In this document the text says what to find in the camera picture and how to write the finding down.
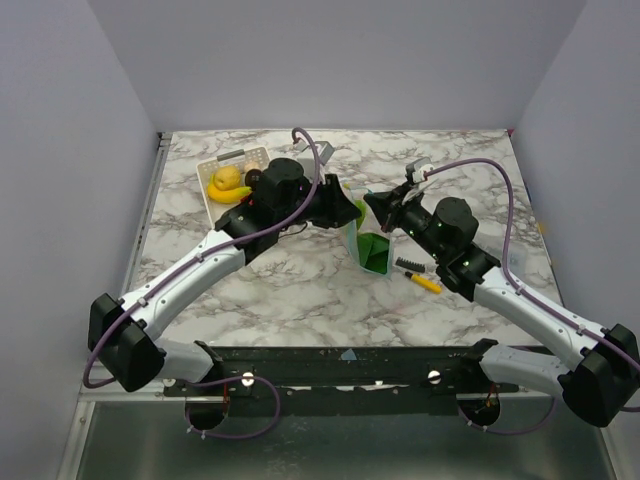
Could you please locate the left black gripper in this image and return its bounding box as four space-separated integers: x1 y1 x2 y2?
277 173 361 230

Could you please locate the green toy leaf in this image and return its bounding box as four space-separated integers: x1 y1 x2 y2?
356 232 390 275
355 200 368 230

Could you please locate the clear zip top bag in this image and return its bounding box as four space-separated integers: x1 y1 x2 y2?
342 183 393 277

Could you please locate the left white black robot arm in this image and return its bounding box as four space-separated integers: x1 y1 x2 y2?
88 158 360 395

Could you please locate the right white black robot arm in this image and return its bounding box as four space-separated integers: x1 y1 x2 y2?
364 188 639 428

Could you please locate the black comb strip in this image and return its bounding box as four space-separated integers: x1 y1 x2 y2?
395 257 426 274

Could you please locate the yellow black utility knife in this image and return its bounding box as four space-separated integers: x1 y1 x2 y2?
404 271 442 294

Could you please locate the yellow toy banana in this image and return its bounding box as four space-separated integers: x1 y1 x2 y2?
207 184 252 205

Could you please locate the white plastic basket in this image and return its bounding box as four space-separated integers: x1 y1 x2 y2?
196 146 270 224

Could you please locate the yellow toy pear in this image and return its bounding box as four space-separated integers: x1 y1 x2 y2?
213 165 243 191

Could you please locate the clear plastic screw box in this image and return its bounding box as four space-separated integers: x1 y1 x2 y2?
474 229 546 276

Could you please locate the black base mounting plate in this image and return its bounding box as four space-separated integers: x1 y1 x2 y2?
163 347 503 417

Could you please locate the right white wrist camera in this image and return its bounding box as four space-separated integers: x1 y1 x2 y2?
404 157 435 201

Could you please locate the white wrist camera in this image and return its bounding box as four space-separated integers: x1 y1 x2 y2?
404 157 435 201
295 141 335 169

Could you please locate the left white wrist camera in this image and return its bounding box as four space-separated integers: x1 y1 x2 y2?
295 141 335 169

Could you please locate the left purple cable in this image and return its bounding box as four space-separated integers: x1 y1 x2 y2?
82 127 321 390

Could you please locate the purple cable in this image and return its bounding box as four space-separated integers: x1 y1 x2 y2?
422 157 640 435
82 127 321 390

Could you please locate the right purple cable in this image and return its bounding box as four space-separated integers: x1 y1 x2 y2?
422 157 640 435

